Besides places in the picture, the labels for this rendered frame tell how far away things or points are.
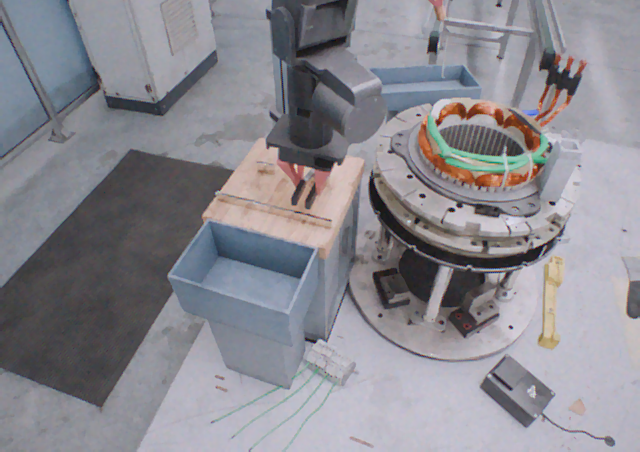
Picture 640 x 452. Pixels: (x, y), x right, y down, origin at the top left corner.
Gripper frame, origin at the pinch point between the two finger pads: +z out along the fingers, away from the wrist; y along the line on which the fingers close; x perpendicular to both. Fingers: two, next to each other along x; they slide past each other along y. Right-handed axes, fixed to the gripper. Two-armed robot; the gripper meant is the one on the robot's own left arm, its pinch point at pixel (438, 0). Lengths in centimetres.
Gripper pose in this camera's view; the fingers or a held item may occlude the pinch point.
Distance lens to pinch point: 89.8
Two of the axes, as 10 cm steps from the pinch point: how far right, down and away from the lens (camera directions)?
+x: -8.4, -0.1, 5.4
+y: 3.4, -7.9, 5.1
